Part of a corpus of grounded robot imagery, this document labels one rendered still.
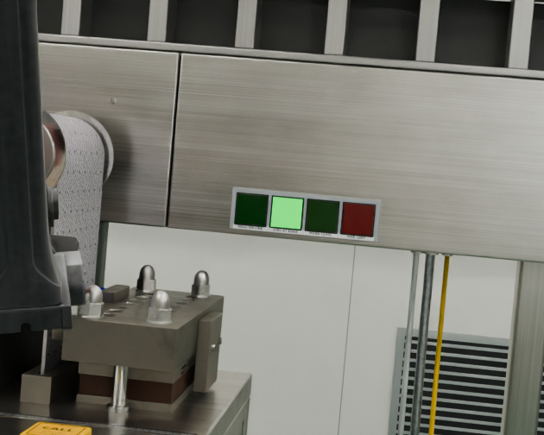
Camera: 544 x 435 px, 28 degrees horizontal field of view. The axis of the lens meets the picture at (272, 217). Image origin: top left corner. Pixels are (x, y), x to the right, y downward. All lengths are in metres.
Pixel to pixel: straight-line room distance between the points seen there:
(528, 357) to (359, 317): 2.21
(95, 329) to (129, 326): 0.05
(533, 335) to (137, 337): 0.80
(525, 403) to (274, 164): 0.63
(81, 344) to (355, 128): 0.60
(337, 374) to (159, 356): 2.75
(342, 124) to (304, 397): 2.53
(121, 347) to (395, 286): 2.73
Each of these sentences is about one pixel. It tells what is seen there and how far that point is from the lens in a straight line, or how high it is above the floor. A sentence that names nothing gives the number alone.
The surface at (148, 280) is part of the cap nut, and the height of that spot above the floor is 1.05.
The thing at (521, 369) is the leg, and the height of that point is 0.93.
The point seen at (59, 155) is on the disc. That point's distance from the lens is 1.56.
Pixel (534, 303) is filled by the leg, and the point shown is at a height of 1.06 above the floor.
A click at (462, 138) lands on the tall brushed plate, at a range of 1.82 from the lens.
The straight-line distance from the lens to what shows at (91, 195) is 1.73.
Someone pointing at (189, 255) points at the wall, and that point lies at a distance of 4.23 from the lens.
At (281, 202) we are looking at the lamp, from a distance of 1.82.
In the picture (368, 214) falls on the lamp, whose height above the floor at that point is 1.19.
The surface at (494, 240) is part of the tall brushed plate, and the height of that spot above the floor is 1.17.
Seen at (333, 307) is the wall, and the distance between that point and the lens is 4.18.
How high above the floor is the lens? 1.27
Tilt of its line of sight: 3 degrees down
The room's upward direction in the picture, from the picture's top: 5 degrees clockwise
